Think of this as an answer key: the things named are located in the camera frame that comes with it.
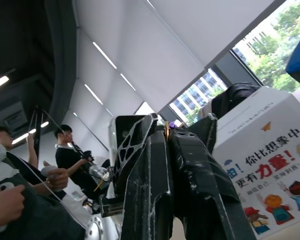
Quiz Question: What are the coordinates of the standing person in black shirt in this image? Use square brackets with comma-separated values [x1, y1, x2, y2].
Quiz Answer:
[53, 124, 111, 202]

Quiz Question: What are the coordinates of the operator in dark shirt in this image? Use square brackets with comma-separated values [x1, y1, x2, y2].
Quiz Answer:
[0, 125, 92, 240]

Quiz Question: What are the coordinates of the white handheld controller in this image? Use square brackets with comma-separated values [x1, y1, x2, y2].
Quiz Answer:
[40, 165, 59, 179]

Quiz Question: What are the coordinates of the thin white cable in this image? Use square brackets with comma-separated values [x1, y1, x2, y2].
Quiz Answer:
[7, 151, 89, 231]

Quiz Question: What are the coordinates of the white device with dark panel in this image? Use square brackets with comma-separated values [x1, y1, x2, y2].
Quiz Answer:
[108, 114, 141, 166]

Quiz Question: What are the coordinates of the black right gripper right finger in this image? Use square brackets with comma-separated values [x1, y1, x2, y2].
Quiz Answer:
[168, 113, 257, 240]

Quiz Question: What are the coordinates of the small purple object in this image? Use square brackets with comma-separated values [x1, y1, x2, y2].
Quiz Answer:
[169, 120, 185, 129]

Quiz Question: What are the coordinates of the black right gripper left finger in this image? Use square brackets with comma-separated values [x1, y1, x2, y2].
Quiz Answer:
[114, 113, 175, 240]

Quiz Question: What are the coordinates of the operator bare hand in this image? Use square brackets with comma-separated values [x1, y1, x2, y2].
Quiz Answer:
[41, 161, 70, 193]
[0, 184, 26, 234]

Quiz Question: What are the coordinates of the black backpack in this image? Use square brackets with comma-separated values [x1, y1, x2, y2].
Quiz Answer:
[197, 83, 262, 124]

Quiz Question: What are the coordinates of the black stand with rods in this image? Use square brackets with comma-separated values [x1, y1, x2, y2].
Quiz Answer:
[27, 104, 66, 157]

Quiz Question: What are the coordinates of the white box with cartoon print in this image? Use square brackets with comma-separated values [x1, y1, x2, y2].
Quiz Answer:
[211, 86, 300, 236]

